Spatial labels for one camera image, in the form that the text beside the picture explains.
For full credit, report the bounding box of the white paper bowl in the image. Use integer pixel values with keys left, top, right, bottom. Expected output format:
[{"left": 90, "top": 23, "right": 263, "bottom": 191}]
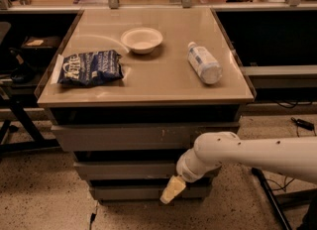
[{"left": 121, "top": 28, "right": 162, "bottom": 55}]

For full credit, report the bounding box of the black power adapter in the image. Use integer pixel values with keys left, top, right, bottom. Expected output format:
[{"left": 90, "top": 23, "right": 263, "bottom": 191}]
[{"left": 291, "top": 118, "right": 314, "bottom": 131}]

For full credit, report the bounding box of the white plastic bottle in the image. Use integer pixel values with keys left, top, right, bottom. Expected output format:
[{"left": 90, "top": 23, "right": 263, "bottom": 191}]
[{"left": 187, "top": 42, "right": 222, "bottom": 85}]

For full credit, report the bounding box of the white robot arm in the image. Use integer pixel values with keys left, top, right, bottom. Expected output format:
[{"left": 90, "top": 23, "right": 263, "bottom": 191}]
[{"left": 160, "top": 132, "right": 317, "bottom": 204}]

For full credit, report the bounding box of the black cable under cabinet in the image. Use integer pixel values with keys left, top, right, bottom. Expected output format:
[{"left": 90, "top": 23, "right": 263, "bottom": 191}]
[{"left": 88, "top": 201, "right": 99, "bottom": 230}]

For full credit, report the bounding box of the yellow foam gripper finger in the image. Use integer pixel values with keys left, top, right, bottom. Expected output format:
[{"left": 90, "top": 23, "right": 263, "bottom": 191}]
[{"left": 160, "top": 175, "right": 186, "bottom": 204}]

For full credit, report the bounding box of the grey drawer cabinet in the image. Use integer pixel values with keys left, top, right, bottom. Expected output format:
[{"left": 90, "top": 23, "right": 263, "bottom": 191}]
[{"left": 34, "top": 7, "right": 258, "bottom": 205}]

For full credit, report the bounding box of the grey drawer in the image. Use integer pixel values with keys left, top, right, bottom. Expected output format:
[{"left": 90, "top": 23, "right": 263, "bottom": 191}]
[
  {"left": 74, "top": 161, "right": 178, "bottom": 180},
  {"left": 52, "top": 122, "right": 240, "bottom": 152},
  {"left": 89, "top": 185, "right": 211, "bottom": 201}
]

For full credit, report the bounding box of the black stand frame left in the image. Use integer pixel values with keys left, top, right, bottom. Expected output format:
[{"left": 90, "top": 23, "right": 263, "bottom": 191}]
[{"left": 0, "top": 89, "right": 59, "bottom": 154}]

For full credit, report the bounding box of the blue chip bag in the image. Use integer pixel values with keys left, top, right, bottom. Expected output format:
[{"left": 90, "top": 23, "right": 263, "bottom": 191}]
[{"left": 51, "top": 50, "right": 124, "bottom": 86}]

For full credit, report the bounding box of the black floor cable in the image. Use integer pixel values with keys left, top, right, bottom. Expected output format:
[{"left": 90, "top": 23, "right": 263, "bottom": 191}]
[{"left": 265, "top": 177, "right": 298, "bottom": 192}]

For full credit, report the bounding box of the black tripod leg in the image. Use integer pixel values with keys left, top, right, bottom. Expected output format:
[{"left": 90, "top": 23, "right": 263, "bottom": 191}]
[{"left": 252, "top": 169, "right": 292, "bottom": 230}]

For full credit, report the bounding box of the grey bottom drawer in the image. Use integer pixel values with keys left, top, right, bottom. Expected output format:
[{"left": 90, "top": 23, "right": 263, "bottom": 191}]
[{"left": 89, "top": 185, "right": 211, "bottom": 201}]

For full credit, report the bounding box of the white cylindrical gripper wrist body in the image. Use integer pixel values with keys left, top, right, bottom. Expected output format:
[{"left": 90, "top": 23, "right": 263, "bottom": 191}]
[{"left": 176, "top": 148, "right": 221, "bottom": 182}]

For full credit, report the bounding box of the grey top drawer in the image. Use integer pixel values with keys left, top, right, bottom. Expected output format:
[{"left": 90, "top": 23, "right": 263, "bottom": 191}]
[{"left": 52, "top": 122, "right": 240, "bottom": 152}]

